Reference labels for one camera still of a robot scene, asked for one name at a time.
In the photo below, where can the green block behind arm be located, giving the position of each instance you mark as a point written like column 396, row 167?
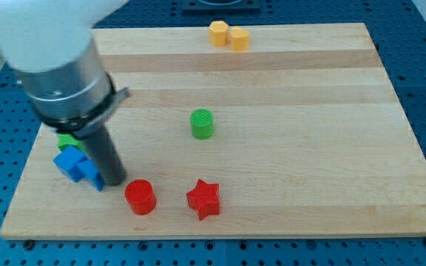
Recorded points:
column 65, row 140

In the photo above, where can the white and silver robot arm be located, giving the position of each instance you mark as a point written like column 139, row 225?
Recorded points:
column 51, row 48

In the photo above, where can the yellow heart block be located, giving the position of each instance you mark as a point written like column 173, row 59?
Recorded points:
column 239, row 39

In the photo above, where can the green cylinder block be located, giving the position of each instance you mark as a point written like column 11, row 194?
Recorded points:
column 202, row 124

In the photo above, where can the red star block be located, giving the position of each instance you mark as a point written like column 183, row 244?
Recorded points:
column 204, row 198

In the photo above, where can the light wooden board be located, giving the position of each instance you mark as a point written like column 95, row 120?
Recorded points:
column 310, row 141

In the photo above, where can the red cylinder block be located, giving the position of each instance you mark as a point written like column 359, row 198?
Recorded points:
column 140, row 196

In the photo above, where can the yellow hexagon block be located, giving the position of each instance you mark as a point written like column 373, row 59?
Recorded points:
column 218, row 33

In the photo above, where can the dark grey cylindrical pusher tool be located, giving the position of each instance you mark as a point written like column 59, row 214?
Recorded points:
column 102, row 151

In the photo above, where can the blue block beside pusher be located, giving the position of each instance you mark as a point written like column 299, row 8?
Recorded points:
column 89, row 171

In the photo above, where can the blue cube block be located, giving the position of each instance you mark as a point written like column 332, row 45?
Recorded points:
column 67, row 161

